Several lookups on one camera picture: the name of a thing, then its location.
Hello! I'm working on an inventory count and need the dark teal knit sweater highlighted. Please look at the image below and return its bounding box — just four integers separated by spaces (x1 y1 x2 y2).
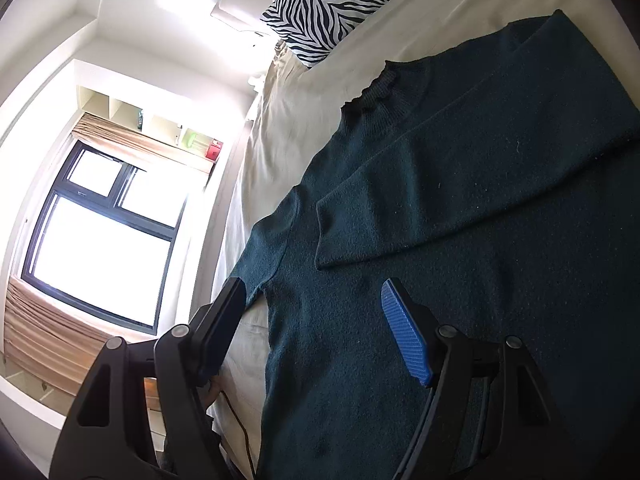
233 12 639 479

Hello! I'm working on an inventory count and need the black framed window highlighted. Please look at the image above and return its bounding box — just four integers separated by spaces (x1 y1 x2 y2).
21 142 186 334

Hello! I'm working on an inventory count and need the red box on shelf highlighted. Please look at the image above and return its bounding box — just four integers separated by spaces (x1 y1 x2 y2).
205 140 224 162

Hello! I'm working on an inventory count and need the beige roman blind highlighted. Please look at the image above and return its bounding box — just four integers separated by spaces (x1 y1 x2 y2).
72 113 215 174

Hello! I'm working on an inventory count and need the cream bed sheet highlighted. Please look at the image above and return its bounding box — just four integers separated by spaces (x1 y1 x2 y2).
217 0 639 479

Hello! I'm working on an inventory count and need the black cable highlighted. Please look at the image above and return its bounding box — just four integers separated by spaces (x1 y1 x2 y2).
217 386 260 478

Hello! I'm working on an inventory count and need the white wall shelf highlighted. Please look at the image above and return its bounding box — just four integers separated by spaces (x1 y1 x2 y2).
77 87 224 162

